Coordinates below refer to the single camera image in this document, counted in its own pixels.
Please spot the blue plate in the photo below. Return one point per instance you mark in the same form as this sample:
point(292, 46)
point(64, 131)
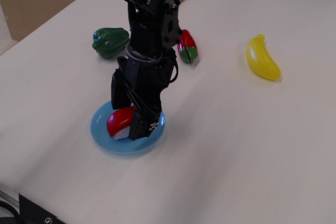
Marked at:
point(99, 132)

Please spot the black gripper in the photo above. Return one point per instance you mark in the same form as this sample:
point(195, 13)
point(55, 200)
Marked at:
point(141, 83)

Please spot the green toy bell pepper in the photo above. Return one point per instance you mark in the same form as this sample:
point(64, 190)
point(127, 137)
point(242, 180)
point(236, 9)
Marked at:
point(108, 42)

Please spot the aluminium frame rail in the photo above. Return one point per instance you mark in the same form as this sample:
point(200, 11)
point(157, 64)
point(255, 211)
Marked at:
point(9, 196)

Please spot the yellow toy banana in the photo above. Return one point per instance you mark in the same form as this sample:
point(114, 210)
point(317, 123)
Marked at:
point(259, 59)

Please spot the black corner bracket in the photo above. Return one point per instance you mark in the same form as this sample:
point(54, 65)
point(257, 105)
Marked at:
point(30, 212)

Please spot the red and white toy sushi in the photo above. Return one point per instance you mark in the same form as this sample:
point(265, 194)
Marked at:
point(119, 122)

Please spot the red and green toy chili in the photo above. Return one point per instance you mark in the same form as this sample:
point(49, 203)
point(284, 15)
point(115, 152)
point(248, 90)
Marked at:
point(187, 48)

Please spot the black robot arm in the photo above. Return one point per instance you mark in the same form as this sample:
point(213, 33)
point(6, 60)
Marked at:
point(154, 29)

